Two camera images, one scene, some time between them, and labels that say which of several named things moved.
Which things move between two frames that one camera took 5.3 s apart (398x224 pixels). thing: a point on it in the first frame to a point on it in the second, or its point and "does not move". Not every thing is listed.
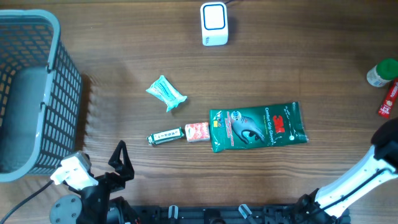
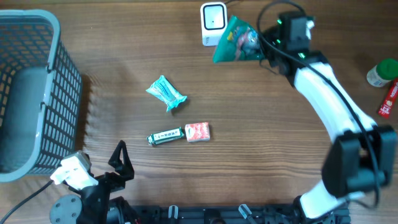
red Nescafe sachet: x=390 y=102 does not move
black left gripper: x=125 y=170 does not move
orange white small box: x=197 y=132 does not move
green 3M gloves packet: x=256 y=126 to x=239 y=41
